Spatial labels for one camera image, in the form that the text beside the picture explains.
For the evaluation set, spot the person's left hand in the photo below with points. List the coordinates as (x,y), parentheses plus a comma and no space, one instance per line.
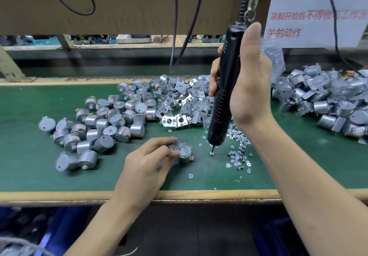
(144,172)

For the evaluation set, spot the person's right hand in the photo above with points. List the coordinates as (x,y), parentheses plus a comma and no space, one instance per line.
(253,92)

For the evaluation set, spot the black electric screwdriver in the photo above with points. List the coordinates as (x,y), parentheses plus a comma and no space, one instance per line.
(227,80)

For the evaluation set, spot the silver round motor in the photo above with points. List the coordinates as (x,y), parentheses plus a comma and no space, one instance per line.
(184,150)

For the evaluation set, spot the pile of silver motors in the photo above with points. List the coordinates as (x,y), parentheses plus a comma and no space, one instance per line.
(98,129)

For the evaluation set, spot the pile of assembled motors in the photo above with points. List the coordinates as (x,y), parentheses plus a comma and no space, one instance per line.
(328,98)

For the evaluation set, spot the pile of metal brackets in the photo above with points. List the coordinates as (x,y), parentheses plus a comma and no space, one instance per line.
(172,92)

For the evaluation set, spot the heap of grey binned motors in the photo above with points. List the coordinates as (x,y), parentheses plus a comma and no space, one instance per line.
(23,230)

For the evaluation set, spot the person's right forearm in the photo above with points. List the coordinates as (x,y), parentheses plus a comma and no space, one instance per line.
(310,195)

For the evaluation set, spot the small clear plastic bag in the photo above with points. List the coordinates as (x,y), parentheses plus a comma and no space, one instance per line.
(276,57)

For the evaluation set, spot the scatter of small silver screws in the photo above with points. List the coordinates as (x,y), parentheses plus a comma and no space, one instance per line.
(238,149)

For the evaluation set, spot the blue plastic bin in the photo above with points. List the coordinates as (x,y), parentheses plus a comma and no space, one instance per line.
(63,230)

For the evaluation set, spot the white paper sign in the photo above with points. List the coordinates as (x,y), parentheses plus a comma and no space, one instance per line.
(322,11)

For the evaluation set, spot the green bench mat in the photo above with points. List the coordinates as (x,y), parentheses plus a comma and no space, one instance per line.
(23,172)

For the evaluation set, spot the dark blue crate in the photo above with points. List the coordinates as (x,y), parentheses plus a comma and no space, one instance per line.
(276,235)

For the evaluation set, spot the brown back panel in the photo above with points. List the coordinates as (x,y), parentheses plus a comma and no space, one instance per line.
(126,3)

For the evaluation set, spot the slanted wooden post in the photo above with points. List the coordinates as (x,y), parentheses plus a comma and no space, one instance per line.
(10,66)

